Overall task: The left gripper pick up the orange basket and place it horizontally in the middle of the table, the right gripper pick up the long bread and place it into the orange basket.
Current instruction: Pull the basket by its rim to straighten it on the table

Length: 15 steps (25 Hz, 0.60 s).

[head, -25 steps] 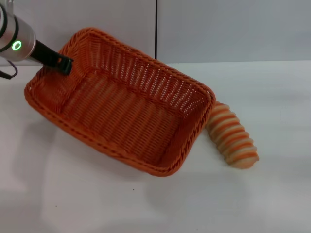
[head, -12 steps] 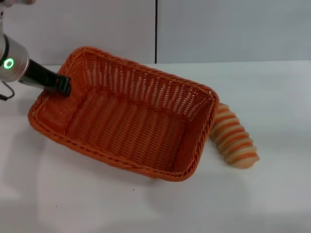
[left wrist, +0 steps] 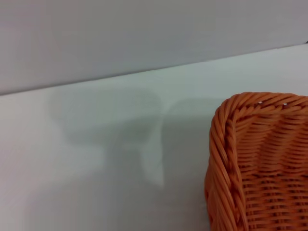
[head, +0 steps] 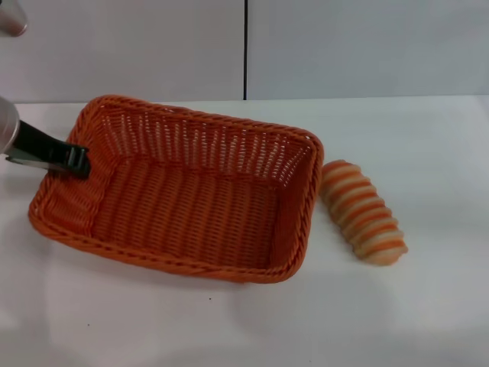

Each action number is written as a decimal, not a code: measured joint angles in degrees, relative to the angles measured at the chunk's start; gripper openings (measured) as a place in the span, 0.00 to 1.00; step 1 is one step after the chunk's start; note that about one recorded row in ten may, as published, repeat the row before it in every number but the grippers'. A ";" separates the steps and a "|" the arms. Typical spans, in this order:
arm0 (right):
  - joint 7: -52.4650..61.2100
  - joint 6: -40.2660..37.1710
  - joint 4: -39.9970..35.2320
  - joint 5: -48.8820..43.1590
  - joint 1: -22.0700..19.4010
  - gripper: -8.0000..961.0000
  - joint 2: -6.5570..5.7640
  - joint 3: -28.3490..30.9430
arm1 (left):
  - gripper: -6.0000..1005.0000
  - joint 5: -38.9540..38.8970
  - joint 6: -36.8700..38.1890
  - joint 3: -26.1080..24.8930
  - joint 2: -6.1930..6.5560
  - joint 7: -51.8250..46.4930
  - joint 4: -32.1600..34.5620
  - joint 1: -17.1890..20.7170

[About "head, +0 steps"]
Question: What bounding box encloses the striped orange toy bread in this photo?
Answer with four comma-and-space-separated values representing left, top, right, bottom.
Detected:
319, 159, 409, 265

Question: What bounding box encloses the orange woven plastic basket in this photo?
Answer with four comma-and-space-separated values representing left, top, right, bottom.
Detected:
28, 95, 325, 284

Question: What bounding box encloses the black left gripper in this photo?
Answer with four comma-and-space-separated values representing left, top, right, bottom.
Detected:
5, 119, 92, 180

